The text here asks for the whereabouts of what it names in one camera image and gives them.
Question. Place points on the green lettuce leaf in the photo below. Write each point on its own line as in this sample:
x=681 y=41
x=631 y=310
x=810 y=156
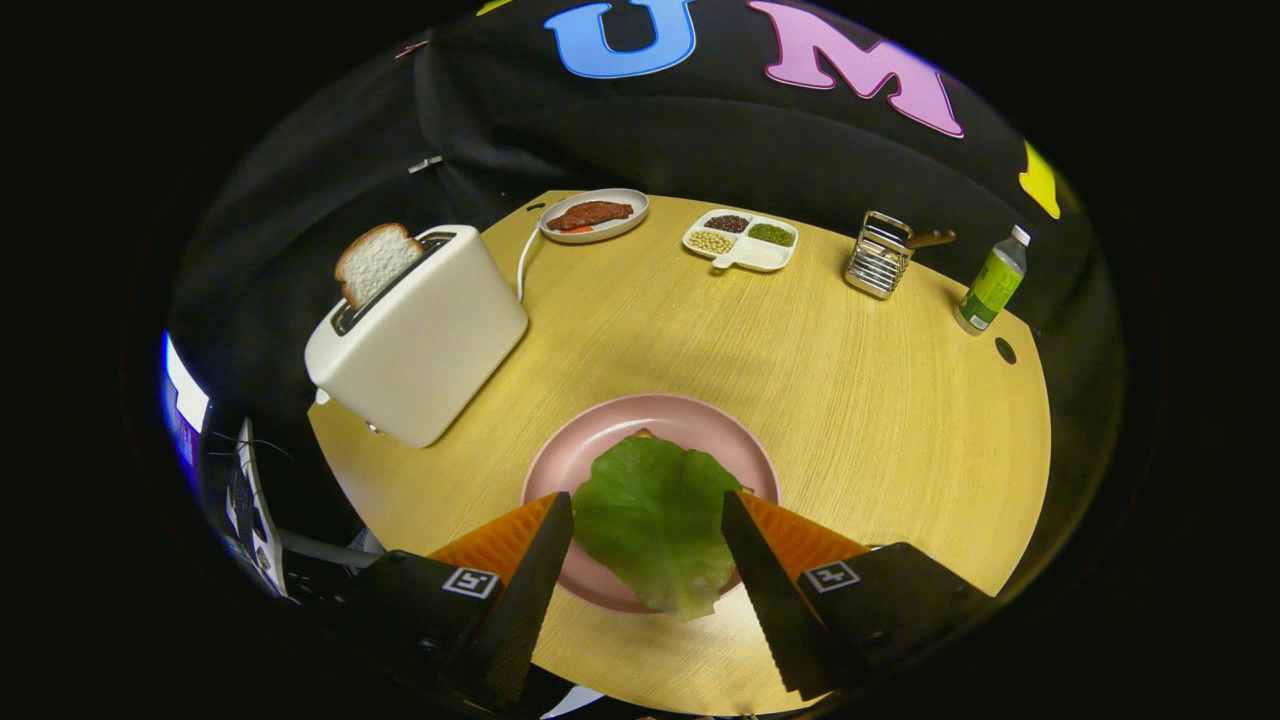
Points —
x=650 y=520

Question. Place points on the black beans pile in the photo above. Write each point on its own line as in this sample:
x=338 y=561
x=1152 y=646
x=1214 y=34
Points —
x=727 y=223

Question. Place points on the green beans pile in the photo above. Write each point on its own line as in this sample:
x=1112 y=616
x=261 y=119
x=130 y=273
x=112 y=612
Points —
x=771 y=234

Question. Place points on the yellow soybeans pile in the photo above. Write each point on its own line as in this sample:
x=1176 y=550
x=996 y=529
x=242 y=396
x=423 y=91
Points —
x=710 y=242

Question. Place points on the green label drink bottle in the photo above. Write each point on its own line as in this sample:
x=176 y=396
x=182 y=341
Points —
x=990 y=285

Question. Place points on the pink round plate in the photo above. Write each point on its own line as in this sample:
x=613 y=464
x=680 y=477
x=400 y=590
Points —
x=600 y=430

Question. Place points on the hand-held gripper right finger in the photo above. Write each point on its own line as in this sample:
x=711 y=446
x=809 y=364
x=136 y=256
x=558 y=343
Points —
x=765 y=590

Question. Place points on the bright lit screen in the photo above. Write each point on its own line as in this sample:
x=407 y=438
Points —
x=185 y=400

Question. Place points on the white divided bean tray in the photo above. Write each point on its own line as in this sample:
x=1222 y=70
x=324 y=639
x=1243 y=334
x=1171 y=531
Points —
x=760 y=256

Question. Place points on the white oval steak plate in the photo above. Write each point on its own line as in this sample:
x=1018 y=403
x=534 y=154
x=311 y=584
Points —
x=600 y=233

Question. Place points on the white toaster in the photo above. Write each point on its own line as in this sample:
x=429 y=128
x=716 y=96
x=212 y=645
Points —
x=430 y=350

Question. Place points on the brown steak piece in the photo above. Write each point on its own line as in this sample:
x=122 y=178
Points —
x=590 y=214

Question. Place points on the white bread slice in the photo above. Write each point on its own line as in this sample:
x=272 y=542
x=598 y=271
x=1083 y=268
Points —
x=375 y=262

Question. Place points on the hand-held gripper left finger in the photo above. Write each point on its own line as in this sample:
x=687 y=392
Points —
x=525 y=600

